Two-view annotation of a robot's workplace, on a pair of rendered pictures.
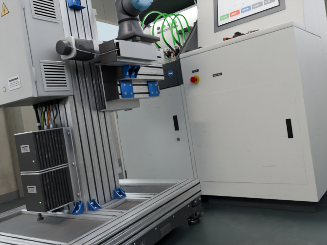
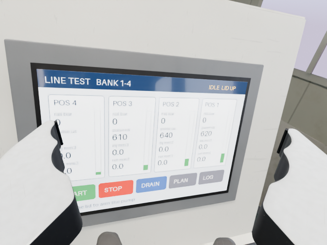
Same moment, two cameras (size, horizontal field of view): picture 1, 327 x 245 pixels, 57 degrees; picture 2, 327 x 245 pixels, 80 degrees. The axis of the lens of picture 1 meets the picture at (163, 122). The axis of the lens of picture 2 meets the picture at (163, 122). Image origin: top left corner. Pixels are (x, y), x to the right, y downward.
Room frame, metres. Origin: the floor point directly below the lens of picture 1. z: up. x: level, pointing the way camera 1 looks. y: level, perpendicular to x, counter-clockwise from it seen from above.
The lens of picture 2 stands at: (1.75, -0.35, 1.51)
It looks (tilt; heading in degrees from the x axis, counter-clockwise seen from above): 29 degrees down; 298
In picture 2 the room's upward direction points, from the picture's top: 10 degrees clockwise
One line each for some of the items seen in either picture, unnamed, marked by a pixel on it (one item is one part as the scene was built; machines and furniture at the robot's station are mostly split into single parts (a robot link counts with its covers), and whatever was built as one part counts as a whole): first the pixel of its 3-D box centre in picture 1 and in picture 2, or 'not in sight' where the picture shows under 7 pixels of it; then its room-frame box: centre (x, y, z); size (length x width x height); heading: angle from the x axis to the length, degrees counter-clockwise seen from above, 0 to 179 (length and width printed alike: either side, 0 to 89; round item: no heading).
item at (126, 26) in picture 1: (130, 30); not in sight; (1.63, 0.10, 1.09); 0.15 x 0.15 x 0.10
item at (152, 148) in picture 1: (151, 140); not in sight; (2.16, 0.11, 0.44); 0.65 x 0.02 x 0.68; 50
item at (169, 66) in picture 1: (144, 81); not in sight; (2.17, 0.09, 0.87); 0.62 x 0.04 x 0.16; 50
